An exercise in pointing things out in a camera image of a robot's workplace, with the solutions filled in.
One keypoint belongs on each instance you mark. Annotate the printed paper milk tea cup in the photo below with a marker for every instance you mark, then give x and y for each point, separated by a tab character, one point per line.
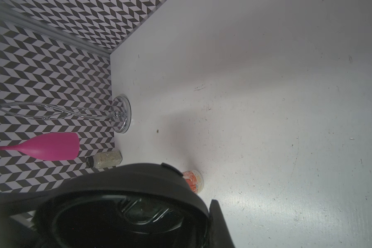
195	180

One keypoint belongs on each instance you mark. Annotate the small black-capped spice jar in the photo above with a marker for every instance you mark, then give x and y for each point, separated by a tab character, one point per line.
104	160

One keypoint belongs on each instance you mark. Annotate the black plastic cup lid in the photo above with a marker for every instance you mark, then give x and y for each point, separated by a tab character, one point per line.
139	205

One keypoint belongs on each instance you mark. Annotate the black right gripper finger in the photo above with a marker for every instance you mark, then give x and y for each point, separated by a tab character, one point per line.
219	236

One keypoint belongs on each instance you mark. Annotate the chrome wire glass rack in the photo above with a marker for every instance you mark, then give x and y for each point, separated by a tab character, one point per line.
119	113

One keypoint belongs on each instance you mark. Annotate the pink plastic wine glass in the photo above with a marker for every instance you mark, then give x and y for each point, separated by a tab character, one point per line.
49	147

